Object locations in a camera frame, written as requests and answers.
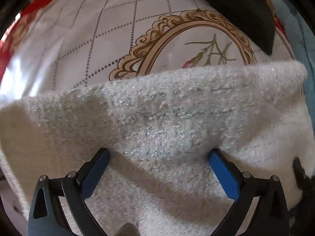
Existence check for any red floral blanket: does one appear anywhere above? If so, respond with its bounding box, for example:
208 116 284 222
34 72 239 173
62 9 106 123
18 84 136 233
1 0 54 77

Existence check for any blue quilt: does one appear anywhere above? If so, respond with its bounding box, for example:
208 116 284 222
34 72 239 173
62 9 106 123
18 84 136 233
270 0 315 104

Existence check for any white grid floral cloth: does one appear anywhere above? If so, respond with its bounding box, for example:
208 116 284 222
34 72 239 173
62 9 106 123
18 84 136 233
1 0 295 105

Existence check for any black folded garment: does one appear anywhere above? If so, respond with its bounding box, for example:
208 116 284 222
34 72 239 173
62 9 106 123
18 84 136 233
205 0 275 55

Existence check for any white tweed jacket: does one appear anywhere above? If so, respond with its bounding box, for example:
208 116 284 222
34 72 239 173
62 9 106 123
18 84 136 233
1 61 314 235

